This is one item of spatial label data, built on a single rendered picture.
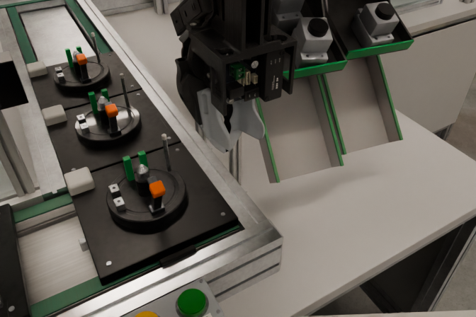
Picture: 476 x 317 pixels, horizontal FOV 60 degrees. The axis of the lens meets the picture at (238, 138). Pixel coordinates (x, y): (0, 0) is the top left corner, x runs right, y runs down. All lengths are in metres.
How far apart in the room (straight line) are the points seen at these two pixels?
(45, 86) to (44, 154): 0.26
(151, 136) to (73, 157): 0.16
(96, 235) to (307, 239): 0.39
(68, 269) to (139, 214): 0.15
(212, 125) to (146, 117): 0.56
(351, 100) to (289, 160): 0.19
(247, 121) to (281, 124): 0.35
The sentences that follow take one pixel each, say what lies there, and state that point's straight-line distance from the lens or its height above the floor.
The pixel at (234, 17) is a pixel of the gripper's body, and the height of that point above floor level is 1.40.
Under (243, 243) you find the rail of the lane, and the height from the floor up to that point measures 0.95.
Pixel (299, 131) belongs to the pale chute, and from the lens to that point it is 0.78.
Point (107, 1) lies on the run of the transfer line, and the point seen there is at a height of 0.92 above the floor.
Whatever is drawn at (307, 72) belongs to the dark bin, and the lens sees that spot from 0.65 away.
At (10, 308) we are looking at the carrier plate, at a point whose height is 0.97.
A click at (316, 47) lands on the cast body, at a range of 0.65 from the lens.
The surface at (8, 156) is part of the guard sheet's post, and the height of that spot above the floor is 1.05.
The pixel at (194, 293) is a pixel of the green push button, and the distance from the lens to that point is 0.64.
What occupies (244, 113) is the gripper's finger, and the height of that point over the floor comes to 1.27.
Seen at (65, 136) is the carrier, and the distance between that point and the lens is 0.96.
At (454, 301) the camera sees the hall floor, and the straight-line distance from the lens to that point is 1.95.
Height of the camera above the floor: 1.52
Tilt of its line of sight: 39 degrees down
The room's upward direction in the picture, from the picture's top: straight up
